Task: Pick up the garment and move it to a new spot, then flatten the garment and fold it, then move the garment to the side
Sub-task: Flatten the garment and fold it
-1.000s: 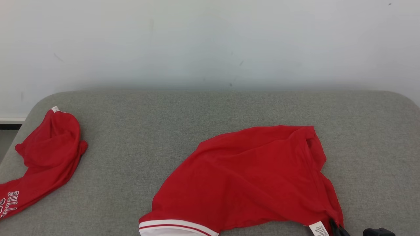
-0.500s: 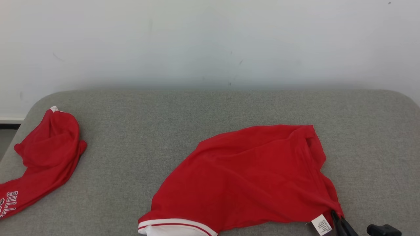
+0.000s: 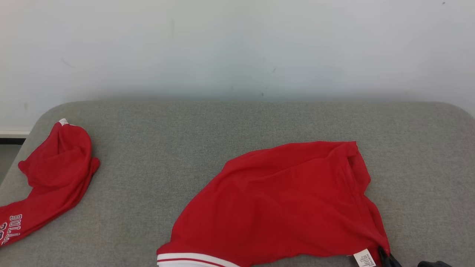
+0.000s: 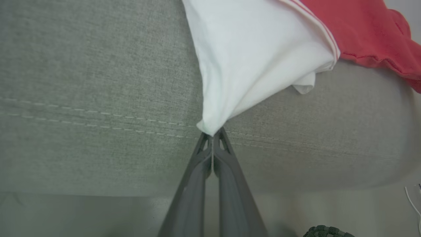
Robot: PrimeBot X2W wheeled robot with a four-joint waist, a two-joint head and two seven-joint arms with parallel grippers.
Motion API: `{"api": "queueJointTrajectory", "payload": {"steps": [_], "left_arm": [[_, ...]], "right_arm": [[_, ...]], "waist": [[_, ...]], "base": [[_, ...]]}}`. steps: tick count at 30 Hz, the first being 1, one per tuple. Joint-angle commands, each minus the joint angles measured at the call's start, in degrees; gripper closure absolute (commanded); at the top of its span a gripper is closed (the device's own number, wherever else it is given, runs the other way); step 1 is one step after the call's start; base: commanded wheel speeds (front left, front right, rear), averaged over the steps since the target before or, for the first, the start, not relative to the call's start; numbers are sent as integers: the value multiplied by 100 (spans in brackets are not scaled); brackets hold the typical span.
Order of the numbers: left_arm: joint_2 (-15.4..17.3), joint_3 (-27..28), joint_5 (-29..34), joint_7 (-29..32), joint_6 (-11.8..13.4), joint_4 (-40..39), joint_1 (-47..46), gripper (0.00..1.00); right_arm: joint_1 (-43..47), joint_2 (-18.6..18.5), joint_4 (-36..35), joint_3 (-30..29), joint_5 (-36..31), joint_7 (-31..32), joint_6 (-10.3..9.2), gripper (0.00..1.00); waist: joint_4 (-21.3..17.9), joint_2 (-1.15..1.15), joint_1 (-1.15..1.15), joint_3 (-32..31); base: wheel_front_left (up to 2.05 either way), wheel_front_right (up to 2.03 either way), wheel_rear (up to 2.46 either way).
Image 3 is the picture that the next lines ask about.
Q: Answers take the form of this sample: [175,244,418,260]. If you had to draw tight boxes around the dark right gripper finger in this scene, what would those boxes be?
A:
[378,247,402,267]

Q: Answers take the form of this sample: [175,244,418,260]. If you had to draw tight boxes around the red jersey with black number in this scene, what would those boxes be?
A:
[156,140,391,267]

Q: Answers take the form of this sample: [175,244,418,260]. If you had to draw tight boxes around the red shorts with Bulls print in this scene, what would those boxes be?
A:
[0,119,101,247]

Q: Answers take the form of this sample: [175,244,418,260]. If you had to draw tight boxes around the grey fabric sofa cushion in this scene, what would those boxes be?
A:
[0,100,475,267]

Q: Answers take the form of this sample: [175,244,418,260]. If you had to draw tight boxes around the white and black baseboard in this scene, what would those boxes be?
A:
[0,131,31,145]

